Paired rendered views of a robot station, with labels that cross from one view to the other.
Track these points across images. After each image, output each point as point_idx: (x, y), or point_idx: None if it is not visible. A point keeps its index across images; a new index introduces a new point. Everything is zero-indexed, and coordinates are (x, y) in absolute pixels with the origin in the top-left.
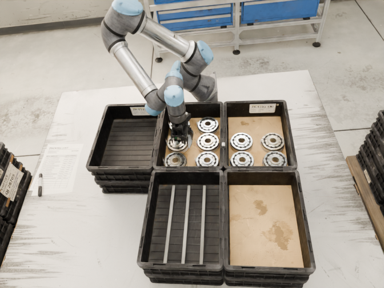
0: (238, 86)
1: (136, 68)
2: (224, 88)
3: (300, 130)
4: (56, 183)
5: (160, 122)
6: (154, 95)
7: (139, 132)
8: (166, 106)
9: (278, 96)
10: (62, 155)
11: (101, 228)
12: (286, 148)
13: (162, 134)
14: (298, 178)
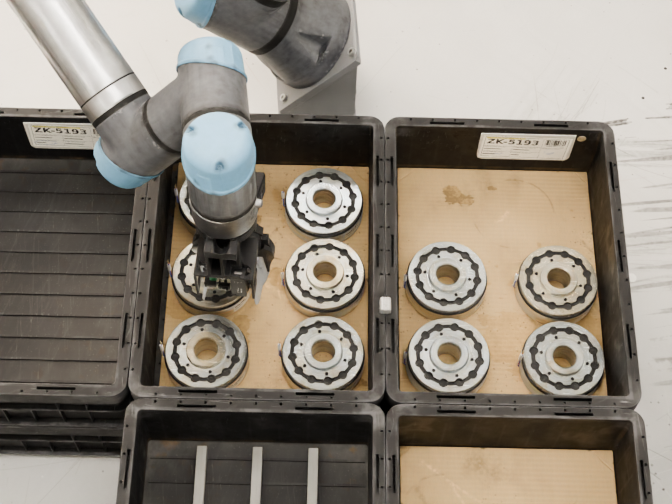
0: (432, 10)
1: (61, 8)
2: (379, 17)
3: (651, 211)
4: None
5: (147, 199)
6: (135, 120)
7: (59, 217)
8: (177, 159)
9: (577, 64)
10: None
11: None
12: (603, 310)
13: (156, 244)
14: (640, 445)
